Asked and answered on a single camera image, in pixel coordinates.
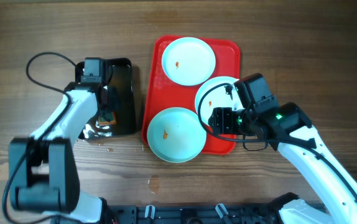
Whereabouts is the white plate with stain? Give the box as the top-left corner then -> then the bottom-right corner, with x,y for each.
161,37 -> 216,86

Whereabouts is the orange green sponge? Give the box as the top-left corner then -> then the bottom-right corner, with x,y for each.
98,111 -> 116,126

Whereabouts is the teal plate with stain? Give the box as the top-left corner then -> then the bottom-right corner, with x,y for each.
147,107 -> 206,163

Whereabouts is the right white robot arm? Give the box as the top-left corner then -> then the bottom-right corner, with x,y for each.
208,103 -> 357,223

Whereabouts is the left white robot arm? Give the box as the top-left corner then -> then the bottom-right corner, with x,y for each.
2,82 -> 117,223

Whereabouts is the black water tray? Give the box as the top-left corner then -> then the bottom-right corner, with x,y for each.
78,58 -> 136,140

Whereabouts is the red plastic tray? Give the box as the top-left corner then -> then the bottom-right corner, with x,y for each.
141,35 -> 241,144

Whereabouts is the right black cable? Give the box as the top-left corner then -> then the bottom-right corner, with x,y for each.
197,82 -> 357,224

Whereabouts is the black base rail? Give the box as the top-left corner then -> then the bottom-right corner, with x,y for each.
99,203 -> 283,224

